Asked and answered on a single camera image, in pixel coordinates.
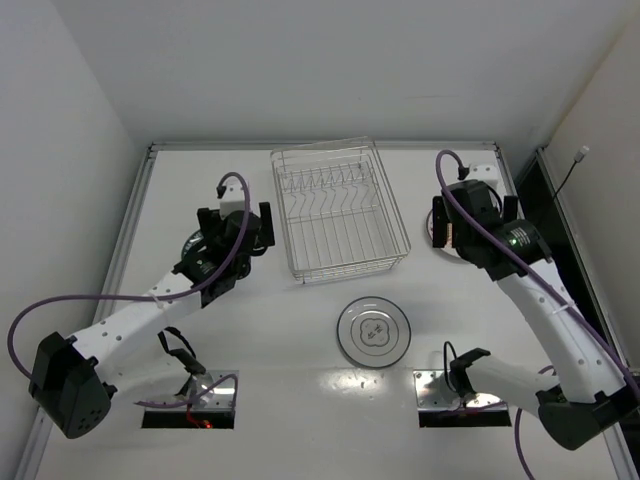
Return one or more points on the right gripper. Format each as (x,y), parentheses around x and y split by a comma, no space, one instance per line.
(440,228)

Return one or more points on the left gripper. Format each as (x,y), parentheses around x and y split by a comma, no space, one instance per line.
(266,223)

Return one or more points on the black rimmed white plate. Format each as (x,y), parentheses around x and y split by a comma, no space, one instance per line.
(373,332)

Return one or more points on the orange sunburst plate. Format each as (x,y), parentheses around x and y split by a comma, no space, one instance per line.
(447,250)

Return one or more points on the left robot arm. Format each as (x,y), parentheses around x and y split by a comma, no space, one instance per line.
(74,379)

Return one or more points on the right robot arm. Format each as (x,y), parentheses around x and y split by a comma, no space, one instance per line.
(589,392)

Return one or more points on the green rimmed plate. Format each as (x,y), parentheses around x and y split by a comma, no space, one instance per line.
(194,244)

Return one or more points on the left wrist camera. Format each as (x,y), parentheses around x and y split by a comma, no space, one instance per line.
(231,196)

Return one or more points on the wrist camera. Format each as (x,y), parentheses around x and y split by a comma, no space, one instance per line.
(487,173)
(231,196)

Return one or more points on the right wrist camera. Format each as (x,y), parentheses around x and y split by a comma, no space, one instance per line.
(487,173)

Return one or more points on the wire dish rack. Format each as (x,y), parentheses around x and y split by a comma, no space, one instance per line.
(338,212)

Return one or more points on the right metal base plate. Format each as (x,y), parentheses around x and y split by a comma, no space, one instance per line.
(435,397)

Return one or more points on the metal base plate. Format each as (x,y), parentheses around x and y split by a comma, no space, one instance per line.
(216,390)
(435,397)

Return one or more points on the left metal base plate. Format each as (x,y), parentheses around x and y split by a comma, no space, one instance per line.
(216,390)

